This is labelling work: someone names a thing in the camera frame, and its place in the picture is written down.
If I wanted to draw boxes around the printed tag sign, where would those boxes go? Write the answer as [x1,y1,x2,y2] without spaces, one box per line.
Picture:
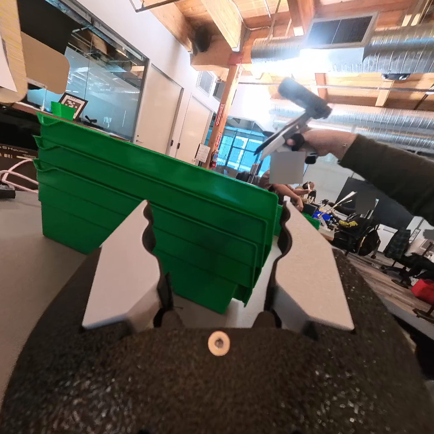
[58,92,89,120]

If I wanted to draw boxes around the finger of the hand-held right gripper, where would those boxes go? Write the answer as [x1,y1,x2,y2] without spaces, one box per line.
[254,113,310,155]
[259,135,291,162]

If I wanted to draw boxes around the white door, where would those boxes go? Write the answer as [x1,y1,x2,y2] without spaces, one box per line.
[135,64,184,151]
[175,96,213,165]

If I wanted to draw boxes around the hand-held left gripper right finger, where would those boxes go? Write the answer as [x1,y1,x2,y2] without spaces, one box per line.
[267,201,355,335]

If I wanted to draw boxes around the black round ceiling fixture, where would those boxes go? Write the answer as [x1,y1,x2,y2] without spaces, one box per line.
[191,24,214,54]

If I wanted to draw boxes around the black cardboard box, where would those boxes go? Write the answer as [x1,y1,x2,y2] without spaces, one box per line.
[0,142,38,174]

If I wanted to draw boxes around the wooden top desk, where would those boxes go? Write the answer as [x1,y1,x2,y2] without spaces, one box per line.
[0,101,133,142]

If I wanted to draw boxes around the black office chair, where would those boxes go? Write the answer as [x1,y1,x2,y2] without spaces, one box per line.
[381,228,412,273]

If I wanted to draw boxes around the black ceiling pipe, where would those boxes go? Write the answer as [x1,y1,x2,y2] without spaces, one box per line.
[129,0,190,13]

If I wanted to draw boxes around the red bag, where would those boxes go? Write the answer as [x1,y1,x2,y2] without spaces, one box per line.
[410,279,434,306]

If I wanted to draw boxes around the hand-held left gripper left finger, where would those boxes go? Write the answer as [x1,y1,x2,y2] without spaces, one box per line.
[81,199,174,335]

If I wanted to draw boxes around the wall vent grille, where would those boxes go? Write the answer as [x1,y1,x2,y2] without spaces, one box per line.
[196,71,216,98]

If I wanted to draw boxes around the silver air duct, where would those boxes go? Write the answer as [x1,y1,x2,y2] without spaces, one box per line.
[250,14,434,66]
[351,124,434,157]
[269,101,434,127]

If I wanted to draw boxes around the black panel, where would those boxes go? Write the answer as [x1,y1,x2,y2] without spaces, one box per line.
[17,0,73,55]

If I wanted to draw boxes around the large ceiling vent grille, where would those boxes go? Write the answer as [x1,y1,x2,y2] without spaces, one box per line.
[305,12,378,48]

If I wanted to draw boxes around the wooden post red signs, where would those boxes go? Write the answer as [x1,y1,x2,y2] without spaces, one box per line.
[203,63,244,170]

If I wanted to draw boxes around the pink cable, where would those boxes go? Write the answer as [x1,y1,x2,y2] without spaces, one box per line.
[0,158,40,194]

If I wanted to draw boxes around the dark office partition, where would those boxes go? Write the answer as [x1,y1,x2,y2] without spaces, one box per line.
[337,176,421,231]

